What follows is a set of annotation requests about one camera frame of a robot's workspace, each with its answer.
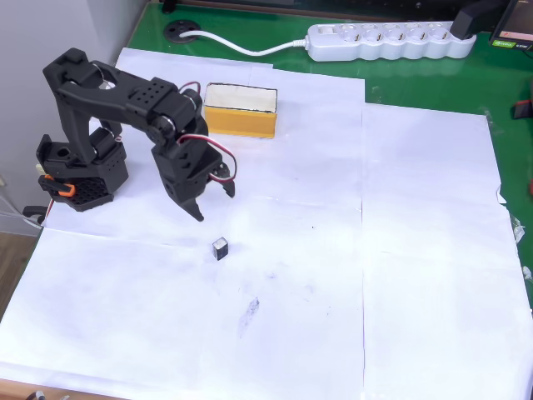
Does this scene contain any small black cube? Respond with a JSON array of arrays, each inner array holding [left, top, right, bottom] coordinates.
[[211, 236, 231, 263]]

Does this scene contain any yellow rectangular box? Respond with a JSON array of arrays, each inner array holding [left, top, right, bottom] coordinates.
[[202, 82, 279, 140]]

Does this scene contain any orange clamp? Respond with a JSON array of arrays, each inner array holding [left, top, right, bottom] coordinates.
[[38, 174, 77, 198]]

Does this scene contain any green desk mat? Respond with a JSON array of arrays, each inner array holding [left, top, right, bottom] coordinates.
[[126, 0, 533, 312]]

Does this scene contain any white power strip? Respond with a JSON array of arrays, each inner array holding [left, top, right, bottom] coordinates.
[[306, 21, 478, 63]]

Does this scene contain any black power adapter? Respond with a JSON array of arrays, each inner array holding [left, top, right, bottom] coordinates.
[[451, 0, 517, 42]]

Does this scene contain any red and black object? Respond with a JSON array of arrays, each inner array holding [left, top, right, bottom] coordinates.
[[511, 98, 533, 121]]

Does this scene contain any black device with green sticker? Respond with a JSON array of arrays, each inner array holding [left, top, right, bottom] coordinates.
[[487, 0, 533, 52]]

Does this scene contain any red servo cable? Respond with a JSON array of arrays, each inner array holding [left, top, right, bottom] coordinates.
[[176, 81, 239, 184]]

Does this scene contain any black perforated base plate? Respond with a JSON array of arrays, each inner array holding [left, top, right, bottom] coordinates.
[[52, 177, 116, 213]]

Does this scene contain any white power strip cable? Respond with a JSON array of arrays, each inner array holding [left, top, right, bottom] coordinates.
[[178, 29, 311, 57]]

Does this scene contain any black desk cable grommet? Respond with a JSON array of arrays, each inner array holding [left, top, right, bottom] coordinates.
[[163, 19, 202, 41]]

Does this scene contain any black clamp handle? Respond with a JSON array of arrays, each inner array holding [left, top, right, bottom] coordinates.
[[22, 205, 46, 226]]

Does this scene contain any thin white cable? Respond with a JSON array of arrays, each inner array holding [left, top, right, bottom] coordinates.
[[0, 174, 42, 230]]

